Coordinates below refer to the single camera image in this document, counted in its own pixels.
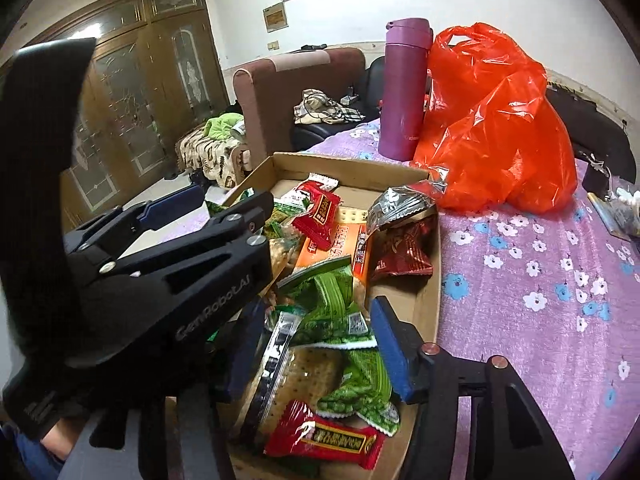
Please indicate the black leather sofa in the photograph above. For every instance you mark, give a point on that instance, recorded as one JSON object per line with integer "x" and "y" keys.
{"x": 600, "y": 130}

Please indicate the thin booklet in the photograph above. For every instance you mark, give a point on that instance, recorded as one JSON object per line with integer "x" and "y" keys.
{"x": 605, "y": 212}

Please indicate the red plastic bag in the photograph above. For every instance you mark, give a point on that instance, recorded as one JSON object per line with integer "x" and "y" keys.
{"x": 490, "y": 125}

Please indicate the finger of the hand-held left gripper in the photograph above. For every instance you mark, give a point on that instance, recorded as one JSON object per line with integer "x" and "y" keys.
{"x": 240, "y": 220}
{"x": 170, "y": 205}

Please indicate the clear cracker packet green ends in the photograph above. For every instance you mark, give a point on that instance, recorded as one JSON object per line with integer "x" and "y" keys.
{"x": 300, "y": 390}

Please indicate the leaf-patterned blanket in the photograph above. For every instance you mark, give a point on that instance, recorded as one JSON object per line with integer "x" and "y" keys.
{"x": 205, "y": 155}

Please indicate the white plastic bag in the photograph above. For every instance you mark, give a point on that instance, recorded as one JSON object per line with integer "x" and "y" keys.
{"x": 627, "y": 196}

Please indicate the small black box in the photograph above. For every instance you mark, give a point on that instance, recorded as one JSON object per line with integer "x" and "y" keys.
{"x": 595, "y": 177}

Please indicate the brown pink armchair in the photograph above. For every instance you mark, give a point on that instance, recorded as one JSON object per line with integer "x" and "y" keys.
{"x": 280, "y": 100}

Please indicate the cardboard box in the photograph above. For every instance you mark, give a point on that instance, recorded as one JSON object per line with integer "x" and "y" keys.
{"x": 345, "y": 170}

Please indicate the small silver foil snack packet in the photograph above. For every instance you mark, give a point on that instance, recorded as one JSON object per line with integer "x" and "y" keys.
{"x": 400, "y": 205}

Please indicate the small framed wall certificate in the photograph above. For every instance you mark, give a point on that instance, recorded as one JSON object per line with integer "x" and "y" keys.
{"x": 276, "y": 16}

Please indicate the purple floral tablecloth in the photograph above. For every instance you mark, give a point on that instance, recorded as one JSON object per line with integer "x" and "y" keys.
{"x": 500, "y": 320}

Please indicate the person's blue pants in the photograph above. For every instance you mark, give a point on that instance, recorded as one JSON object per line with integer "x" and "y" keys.
{"x": 30, "y": 460}

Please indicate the wall socket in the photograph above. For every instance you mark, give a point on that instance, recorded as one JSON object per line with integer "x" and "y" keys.
{"x": 273, "y": 45}

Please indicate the dark red snack packet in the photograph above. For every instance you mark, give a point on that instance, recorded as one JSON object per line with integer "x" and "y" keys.
{"x": 402, "y": 250}

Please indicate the green cloth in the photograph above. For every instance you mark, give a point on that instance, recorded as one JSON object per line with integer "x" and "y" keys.
{"x": 222, "y": 125}

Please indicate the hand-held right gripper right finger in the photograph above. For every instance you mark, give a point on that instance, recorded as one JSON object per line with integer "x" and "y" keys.
{"x": 395, "y": 345}

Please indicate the green pea snack packet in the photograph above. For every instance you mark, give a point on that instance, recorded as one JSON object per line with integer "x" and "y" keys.
{"x": 365, "y": 385}
{"x": 330, "y": 300}

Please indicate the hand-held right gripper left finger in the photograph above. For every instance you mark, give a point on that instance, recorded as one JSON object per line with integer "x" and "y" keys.
{"x": 245, "y": 345}

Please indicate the red candy packet dark label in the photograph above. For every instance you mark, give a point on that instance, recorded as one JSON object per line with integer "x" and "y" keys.
{"x": 317, "y": 215}

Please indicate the checked cloth bag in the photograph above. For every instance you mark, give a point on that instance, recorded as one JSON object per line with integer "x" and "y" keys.
{"x": 320, "y": 107}

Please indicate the orange snack packet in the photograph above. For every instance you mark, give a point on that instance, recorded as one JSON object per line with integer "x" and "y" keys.
{"x": 330, "y": 252}

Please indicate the purple thermos bottle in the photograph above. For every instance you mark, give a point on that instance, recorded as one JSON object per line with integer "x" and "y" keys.
{"x": 400, "y": 100}

